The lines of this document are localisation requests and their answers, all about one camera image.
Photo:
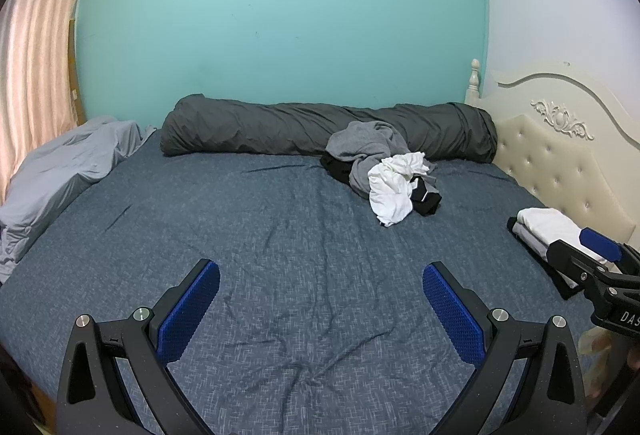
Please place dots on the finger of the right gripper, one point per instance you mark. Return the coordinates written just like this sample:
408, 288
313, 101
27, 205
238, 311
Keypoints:
594, 256

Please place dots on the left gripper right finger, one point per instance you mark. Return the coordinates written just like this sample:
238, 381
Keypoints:
550, 395

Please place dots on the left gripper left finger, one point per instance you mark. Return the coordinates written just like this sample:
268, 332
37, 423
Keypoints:
92, 396

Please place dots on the white polo shirt black collar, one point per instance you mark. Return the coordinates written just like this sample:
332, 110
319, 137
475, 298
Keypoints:
400, 185

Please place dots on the folded white clothes stack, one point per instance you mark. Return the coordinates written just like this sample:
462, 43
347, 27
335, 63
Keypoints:
548, 225

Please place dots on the cream tufted headboard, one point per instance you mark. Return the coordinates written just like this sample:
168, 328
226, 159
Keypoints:
568, 141

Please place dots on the blue patterned bed sheet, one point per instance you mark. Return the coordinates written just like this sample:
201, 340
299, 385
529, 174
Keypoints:
320, 325

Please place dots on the light grey blanket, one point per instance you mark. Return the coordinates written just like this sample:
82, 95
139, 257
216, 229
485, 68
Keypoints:
53, 175

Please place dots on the dark grey rolled duvet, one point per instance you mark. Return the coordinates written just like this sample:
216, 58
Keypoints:
201, 124

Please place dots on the grey crumpled shirt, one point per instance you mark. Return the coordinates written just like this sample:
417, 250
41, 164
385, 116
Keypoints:
367, 143

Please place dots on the black garment under grey shirt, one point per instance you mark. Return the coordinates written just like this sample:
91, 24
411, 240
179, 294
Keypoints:
337, 168

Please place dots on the pink striped curtain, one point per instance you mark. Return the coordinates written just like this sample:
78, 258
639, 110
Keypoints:
36, 98

